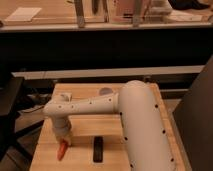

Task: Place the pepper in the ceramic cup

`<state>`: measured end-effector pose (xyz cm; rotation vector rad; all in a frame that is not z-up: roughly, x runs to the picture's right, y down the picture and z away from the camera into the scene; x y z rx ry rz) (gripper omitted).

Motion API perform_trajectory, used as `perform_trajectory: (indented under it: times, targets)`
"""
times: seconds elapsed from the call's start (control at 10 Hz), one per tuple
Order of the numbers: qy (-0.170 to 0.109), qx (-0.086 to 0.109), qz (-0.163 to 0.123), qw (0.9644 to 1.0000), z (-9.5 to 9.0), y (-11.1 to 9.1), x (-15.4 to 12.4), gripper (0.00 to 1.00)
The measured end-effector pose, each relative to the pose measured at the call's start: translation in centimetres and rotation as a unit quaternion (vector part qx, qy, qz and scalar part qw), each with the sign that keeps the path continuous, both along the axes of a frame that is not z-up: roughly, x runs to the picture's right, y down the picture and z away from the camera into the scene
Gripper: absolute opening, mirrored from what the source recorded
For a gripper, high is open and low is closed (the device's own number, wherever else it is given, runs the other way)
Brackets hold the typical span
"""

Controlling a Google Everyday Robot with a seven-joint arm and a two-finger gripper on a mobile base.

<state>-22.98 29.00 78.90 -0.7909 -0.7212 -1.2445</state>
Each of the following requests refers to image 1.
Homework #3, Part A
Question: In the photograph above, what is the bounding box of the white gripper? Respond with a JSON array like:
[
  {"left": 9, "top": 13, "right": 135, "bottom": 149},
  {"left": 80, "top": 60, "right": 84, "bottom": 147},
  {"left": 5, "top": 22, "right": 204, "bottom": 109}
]
[{"left": 54, "top": 121, "right": 72, "bottom": 145}]

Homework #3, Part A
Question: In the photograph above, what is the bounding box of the metal table leg right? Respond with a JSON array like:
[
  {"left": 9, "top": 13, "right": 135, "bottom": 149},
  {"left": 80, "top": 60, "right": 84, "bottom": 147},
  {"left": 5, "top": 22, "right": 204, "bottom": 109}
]
[{"left": 132, "top": 0, "right": 142, "bottom": 27}]

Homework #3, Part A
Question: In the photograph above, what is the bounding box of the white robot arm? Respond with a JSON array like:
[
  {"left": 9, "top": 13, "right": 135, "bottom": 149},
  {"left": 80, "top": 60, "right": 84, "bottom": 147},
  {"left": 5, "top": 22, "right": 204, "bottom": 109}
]
[{"left": 44, "top": 80, "right": 176, "bottom": 171}]

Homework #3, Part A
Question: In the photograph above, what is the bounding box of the white paper on floor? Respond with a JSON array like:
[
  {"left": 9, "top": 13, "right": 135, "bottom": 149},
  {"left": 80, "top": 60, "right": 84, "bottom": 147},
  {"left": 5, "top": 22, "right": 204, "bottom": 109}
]
[{"left": 6, "top": 7, "right": 41, "bottom": 22}]

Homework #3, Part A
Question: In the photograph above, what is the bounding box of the black rectangular remote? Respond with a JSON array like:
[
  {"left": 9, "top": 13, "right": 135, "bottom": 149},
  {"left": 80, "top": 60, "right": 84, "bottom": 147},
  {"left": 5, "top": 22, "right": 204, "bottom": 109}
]
[{"left": 93, "top": 136, "right": 103, "bottom": 163}]

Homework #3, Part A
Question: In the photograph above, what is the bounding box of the metal table leg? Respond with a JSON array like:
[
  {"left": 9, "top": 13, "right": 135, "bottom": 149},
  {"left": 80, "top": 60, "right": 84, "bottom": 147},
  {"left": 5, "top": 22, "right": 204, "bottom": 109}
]
[
  {"left": 132, "top": 0, "right": 142, "bottom": 27},
  {"left": 74, "top": 0, "right": 85, "bottom": 28}
]

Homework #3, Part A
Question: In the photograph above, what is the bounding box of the white ceramic cup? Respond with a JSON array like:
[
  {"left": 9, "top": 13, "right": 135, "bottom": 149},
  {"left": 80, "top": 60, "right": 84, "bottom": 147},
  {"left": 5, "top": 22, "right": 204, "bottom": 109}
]
[{"left": 99, "top": 87, "right": 113, "bottom": 96}]

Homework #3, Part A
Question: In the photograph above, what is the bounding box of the metal table leg left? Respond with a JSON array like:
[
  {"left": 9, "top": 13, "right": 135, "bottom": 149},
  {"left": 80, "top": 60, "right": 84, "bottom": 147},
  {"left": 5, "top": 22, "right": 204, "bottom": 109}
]
[{"left": 74, "top": 0, "right": 85, "bottom": 28}]

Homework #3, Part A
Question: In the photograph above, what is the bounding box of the white rectangular sponge block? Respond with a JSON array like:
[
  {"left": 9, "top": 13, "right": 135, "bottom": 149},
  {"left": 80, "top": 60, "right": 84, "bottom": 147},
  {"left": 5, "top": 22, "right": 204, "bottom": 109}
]
[{"left": 61, "top": 93, "right": 72, "bottom": 101}]

